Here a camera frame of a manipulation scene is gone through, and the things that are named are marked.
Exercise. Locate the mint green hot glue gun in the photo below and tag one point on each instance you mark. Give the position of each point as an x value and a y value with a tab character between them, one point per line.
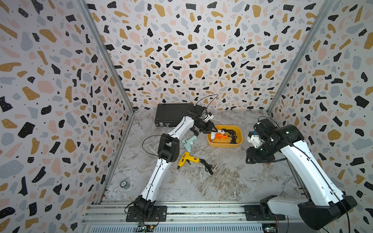
187	143

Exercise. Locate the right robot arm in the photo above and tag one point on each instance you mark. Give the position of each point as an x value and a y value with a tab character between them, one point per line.
325	202

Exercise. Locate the white hot glue gun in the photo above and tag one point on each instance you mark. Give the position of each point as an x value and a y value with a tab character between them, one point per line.
220	134

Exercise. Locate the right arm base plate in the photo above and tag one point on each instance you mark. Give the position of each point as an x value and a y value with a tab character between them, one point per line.
260	212

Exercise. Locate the yellow plastic storage box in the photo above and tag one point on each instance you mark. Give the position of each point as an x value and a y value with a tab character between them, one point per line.
225	143

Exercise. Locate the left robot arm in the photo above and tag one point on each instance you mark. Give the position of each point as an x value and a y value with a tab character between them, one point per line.
168	152

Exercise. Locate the aluminium mounting rail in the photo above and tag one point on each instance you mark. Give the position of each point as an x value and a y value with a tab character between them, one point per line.
188	217

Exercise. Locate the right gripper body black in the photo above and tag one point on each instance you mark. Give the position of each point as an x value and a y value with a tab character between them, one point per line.
261	154

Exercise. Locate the orange hot glue gun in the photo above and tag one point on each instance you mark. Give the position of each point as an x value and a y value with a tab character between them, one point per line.
232	134

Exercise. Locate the black briefcase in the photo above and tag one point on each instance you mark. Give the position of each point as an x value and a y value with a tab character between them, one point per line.
170	114

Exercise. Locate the yellow hot glue gun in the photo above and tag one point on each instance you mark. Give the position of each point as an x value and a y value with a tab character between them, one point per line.
187	158

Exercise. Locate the round metal floor disc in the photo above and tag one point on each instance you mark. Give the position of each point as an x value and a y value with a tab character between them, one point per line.
124	184

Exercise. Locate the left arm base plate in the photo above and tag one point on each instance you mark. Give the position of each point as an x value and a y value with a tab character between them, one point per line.
157	213

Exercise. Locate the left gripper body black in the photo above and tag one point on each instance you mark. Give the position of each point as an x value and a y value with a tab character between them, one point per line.
204	127

